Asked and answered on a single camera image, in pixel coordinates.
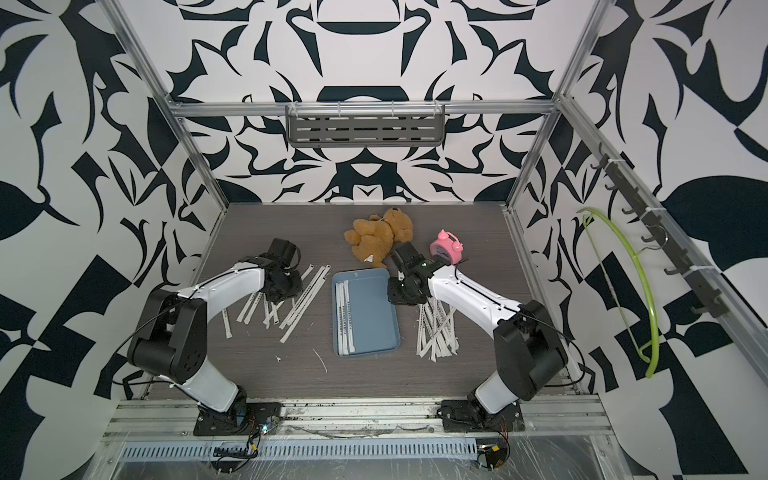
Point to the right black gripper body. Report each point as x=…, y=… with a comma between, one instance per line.
x=399, y=291

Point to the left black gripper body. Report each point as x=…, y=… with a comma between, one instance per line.
x=293, y=286

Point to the pile straw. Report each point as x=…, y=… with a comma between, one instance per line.
x=436, y=332
x=305, y=300

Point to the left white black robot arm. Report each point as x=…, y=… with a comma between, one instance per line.
x=171, y=338

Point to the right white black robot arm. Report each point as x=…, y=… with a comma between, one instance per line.
x=528, y=349

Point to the blue plastic storage tray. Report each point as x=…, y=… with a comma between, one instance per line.
x=374, y=320

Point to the pink alarm clock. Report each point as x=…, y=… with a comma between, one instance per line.
x=448, y=247

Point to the brown teddy bear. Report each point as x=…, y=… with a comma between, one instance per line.
x=371, y=240

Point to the lone wrapped straw far left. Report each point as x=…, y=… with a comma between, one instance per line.
x=226, y=323

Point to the green plastic clothes hanger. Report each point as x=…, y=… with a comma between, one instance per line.
x=647, y=351

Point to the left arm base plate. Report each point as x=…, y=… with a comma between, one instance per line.
x=242, y=419

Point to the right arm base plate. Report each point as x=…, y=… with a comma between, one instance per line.
x=465, y=416

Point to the grey metal wall shelf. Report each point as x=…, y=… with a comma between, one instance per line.
x=365, y=124

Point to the white slotted cable duct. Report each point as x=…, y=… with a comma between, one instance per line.
x=324, y=449

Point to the grey wall hook rail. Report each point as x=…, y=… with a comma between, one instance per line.
x=660, y=236

